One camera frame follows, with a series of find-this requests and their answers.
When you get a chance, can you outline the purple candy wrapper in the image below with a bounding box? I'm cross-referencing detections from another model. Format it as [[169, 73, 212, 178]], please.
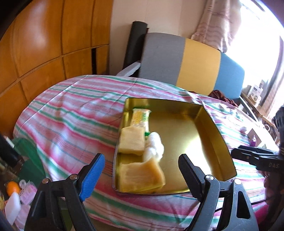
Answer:
[[250, 136, 257, 147]]

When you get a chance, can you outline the green yellow snack bar packet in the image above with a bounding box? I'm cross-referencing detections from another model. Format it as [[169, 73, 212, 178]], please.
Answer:
[[130, 108, 151, 136]]

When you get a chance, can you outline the gold metal tray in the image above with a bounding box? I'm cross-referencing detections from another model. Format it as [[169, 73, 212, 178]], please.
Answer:
[[119, 98, 237, 195]]

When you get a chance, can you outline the striped pink green bedsheet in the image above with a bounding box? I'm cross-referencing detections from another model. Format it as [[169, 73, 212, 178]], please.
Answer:
[[13, 75, 268, 230]]

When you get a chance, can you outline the yellow sponge cake piece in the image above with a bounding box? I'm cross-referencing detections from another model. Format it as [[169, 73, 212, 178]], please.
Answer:
[[118, 126, 145, 156], [118, 157, 166, 194]]

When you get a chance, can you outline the white box on desk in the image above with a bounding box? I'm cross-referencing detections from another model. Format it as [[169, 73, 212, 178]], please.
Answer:
[[247, 86, 263, 103]]

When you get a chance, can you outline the beige ointment box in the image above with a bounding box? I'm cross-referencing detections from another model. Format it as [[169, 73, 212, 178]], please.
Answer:
[[247, 128, 267, 148]]

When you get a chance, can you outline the wooden desk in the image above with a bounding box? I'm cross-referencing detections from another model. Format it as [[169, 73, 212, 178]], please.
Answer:
[[241, 92, 277, 134]]

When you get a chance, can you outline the grey yellow blue armchair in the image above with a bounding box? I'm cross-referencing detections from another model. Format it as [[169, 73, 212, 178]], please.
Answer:
[[116, 32, 258, 116]]

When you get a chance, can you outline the pink patterned curtain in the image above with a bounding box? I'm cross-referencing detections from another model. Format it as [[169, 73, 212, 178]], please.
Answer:
[[191, 0, 242, 53]]

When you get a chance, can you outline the wooden wardrobe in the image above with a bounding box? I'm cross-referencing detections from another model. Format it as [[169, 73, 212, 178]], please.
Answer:
[[1, 1, 113, 137]]

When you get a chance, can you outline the black rolled mat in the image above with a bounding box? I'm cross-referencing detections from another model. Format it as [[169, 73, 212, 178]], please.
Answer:
[[123, 21, 148, 69]]

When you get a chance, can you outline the orange fruit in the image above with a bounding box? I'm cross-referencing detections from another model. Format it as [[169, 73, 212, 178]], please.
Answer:
[[6, 181, 21, 196]]

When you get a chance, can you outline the white bottle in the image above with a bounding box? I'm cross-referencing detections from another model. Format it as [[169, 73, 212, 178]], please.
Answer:
[[4, 192, 21, 225]]

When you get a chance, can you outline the dark red cloth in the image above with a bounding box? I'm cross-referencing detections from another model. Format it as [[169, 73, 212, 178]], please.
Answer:
[[208, 90, 238, 107]]

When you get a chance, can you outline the white plastic packet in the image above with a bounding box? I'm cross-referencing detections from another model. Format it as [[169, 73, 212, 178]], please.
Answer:
[[239, 127, 247, 134], [143, 132, 165, 162]]

